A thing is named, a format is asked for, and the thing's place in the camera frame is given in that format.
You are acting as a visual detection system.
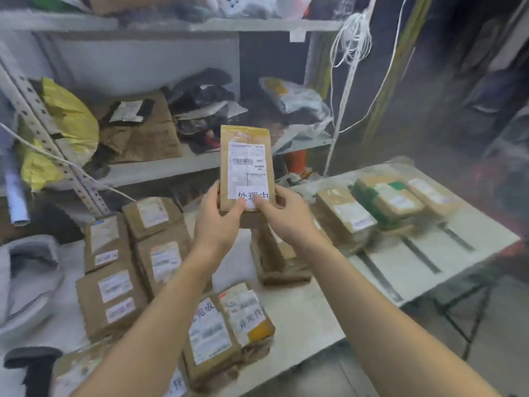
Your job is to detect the person's right hand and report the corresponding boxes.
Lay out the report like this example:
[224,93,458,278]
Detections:
[252,185,319,246]

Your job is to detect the thick white cord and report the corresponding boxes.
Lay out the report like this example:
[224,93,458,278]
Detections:
[0,121,139,203]

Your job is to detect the white gridded plastic bag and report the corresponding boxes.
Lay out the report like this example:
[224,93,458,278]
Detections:
[271,115,333,155]

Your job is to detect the crumpled cardboard box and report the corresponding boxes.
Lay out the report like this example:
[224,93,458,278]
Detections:
[97,91,183,164]

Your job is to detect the long white cable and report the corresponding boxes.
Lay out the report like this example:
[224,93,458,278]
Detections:
[337,0,412,135]

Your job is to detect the green plastic bag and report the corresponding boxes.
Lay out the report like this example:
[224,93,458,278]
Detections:
[29,0,83,11]

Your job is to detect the black fluffy plastic bag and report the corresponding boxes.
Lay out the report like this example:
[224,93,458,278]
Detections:
[163,68,234,104]

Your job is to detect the cluttered background storage rack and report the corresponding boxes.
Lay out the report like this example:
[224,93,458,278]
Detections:
[454,0,529,203]

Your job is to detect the person's right forearm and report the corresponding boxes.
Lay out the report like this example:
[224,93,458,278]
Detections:
[295,233,503,397]

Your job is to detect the pile of brown parcels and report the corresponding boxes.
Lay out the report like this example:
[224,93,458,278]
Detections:
[49,197,277,397]

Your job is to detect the rolled pale paper poster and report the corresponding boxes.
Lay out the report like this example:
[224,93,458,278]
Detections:
[3,157,33,227]

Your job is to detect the black metal table leg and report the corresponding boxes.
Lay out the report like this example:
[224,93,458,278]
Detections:
[442,281,495,360]

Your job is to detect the orange box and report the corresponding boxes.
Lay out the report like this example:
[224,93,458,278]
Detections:
[287,149,307,174]

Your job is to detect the grey and black mailer bag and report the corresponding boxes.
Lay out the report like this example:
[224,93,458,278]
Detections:
[171,99,249,137]

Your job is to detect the white headset grey strap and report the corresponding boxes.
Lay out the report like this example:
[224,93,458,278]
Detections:
[0,234,66,346]

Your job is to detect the white mailer bag yellow patch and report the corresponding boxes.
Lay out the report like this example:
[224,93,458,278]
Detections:
[259,76,321,116]

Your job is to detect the person's left hand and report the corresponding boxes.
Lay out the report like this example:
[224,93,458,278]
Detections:
[194,180,247,261]

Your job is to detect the black handheld device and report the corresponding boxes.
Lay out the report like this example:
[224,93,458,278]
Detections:
[3,346,63,397]

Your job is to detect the cardboard parcel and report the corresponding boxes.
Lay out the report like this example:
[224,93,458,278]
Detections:
[84,214,132,274]
[352,177,427,233]
[122,197,186,241]
[219,125,277,216]

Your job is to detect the grey metal shelf rack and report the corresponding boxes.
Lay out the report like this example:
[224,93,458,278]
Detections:
[0,8,373,219]

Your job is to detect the coil of white rope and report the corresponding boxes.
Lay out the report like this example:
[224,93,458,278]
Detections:
[328,12,373,69]

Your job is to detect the yellow plastic bag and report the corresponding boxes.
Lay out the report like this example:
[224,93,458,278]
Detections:
[16,77,100,193]

